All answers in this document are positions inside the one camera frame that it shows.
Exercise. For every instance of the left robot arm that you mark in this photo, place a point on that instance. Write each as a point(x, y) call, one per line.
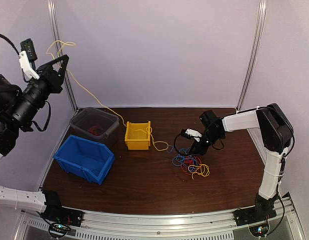
point(17, 111)

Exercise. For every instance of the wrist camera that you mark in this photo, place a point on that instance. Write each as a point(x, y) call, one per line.
point(191, 134)
point(27, 58)

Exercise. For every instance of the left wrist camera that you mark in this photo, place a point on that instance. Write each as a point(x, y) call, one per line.
point(27, 58)

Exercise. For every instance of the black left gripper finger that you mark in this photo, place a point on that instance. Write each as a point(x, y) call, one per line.
point(61, 75)
point(63, 60)

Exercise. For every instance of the clear grey plastic tub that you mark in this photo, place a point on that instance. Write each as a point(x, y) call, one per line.
point(96, 125)

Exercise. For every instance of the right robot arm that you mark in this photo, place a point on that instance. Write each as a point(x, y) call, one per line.
point(277, 136)

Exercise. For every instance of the left corner aluminium post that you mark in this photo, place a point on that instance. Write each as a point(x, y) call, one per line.
point(51, 7)

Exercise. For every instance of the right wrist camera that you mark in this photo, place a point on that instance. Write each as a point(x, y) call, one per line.
point(191, 134)

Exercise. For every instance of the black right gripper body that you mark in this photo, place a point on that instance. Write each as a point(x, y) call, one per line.
point(203, 149)

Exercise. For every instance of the right corner aluminium post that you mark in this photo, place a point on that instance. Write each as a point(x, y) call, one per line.
point(258, 33)

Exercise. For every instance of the blue plastic bin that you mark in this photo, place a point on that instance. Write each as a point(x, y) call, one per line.
point(84, 158)

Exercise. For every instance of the corner aluminium post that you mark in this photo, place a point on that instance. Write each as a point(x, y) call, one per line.
point(258, 33)
point(51, 7)

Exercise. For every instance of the front aluminium rail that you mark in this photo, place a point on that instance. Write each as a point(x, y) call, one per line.
point(218, 225)

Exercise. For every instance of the yellow plastic bin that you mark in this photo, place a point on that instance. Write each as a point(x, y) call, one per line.
point(137, 136)

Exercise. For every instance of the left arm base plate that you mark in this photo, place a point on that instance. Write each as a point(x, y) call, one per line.
point(64, 215)

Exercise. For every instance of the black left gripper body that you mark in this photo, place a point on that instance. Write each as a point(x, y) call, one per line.
point(53, 83)

